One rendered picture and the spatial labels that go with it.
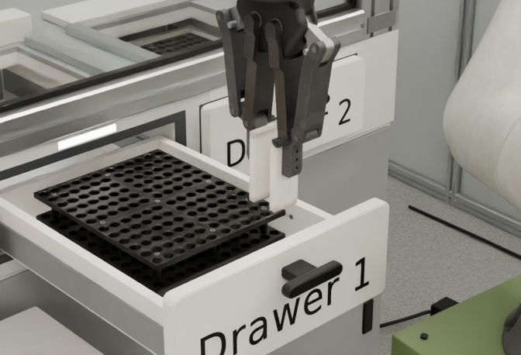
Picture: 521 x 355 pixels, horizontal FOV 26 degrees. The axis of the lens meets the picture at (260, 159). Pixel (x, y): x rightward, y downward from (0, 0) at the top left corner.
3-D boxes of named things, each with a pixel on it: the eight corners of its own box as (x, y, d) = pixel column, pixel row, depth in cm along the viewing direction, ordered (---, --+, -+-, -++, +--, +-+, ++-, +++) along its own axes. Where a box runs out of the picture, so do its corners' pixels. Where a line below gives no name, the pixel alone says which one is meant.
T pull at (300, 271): (343, 274, 110) (344, 261, 109) (288, 301, 105) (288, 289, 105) (317, 260, 112) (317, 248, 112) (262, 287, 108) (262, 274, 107)
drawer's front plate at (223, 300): (385, 291, 122) (390, 200, 118) (177, 402, 104) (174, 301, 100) (373, 284, 124) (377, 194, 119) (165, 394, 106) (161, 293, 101)
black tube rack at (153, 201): (284, 261, 125) (285, 209, 122) (159, 321, 114) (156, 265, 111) (160, 195, 139) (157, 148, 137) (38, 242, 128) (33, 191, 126)
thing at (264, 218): (285, 215, 122) (285, 210, 122) (156, 270, 111) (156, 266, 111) (274, 209, 123) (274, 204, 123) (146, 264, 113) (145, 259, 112)
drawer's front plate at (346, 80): (363, 129, 163) (366, 56, 159) (210, 189, 145) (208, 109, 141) (353, 125, 164) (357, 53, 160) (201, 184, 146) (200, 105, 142)
